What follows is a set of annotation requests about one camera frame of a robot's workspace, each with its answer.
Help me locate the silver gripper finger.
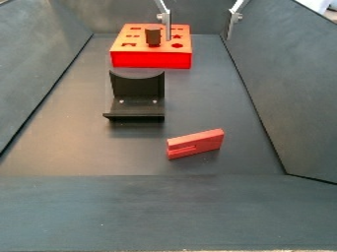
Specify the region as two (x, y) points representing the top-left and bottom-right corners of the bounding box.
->
(154, 0), (171, 41)
(225, 0), (245, 40)

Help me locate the red double-square block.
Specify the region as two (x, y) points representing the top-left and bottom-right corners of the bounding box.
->
(166, 128), (225, 159)

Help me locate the red shape-sorting board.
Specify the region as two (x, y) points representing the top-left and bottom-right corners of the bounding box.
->
(110, 24), (193, 69)

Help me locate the dark brown rounded peg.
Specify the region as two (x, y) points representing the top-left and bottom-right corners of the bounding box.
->
(144, 27), (160, 47)

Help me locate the black curved holder stand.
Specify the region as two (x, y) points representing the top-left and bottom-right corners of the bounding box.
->
(103, 72), (164, 120)

